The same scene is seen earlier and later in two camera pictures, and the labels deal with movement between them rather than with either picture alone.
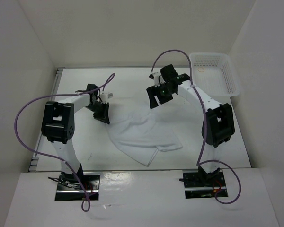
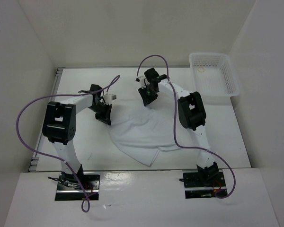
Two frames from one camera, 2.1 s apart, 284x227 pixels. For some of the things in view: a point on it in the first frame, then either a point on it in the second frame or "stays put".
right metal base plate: x=197 y=186 stays put
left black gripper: x=103 y=117 stays put
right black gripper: x=152 y=91 to x=146 y=100
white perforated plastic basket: x=214 y=74 stays put
